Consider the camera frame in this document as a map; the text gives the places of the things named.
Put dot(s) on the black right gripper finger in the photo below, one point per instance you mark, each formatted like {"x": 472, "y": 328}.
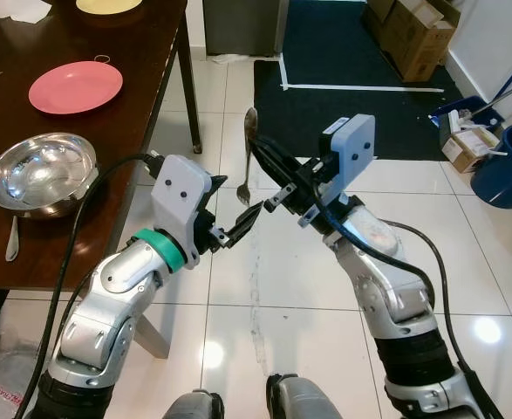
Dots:
{"x": 277, "y": 153}
{"x": 280, "y": 170}

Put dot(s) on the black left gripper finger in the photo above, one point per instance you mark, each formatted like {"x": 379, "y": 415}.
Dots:
{"x": 245, "y": 224}
{"x": 218, "y": 188}

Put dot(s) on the silver spoon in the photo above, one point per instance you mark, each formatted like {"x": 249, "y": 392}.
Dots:
{"x": 249, "y": 122}

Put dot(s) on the black floor mat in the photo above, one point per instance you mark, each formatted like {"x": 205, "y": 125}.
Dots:
{"x": 360, "y": 113}

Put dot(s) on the white plastic bag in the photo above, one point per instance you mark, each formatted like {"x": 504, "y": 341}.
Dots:
{"x": 229, "y": 58}

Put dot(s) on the grey cabinet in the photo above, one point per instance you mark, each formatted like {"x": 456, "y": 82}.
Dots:
{"x": 238, "y": 26}

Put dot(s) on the small labelled cardboard box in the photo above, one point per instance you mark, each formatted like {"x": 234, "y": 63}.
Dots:
{"x": 469, "y": 150}

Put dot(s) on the brown cardboard box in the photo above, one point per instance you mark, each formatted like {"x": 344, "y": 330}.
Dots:
{"x": 379, "y": 17}
{"x": 430, "y": 39}

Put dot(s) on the blue dustpan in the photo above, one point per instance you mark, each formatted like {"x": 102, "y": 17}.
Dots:
{"x": 465, "y": 113}

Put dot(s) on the pink plate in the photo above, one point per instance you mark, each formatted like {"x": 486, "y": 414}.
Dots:
{"x": 75, "y": 87}

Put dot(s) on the shiny metal bowl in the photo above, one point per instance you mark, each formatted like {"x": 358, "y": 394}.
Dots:
{"x": 42, "y": 175}

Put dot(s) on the grey robot left leg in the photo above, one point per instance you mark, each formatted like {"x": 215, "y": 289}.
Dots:
{"x": 194, "y": 406}

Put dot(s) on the grey robot leg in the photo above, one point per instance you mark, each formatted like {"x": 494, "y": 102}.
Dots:
{"x": 303, "y": 397}
{"x": 194, "y": 406}

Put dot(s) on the yellow rubber band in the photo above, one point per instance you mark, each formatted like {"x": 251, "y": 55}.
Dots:
{"x": 95, "y": 58}

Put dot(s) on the grey robot right leg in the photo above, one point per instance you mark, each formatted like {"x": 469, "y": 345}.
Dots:
{"x": 303, "y": 397}

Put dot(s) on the blue bucket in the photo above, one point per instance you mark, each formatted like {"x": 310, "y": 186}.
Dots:
{"x": 504, "y": 170}

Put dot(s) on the yellow plate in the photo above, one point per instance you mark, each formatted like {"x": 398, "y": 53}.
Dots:
{"x": 107, "y": 5}

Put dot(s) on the dark brown wooden table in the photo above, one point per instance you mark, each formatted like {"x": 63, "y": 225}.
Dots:
{"x": 3, "y": 52}

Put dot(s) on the light grey left wrist camera mount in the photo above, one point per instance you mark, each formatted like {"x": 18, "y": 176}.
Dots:
{"x": 181, "y": 188}

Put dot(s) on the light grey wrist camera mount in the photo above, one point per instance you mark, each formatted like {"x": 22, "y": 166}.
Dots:
{"x": 351, "y": 144}
{"x": 181, "y": 188}

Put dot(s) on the light grey right wrist camera mount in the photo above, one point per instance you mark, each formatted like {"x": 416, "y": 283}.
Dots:
{"x": 351, "y": 144}

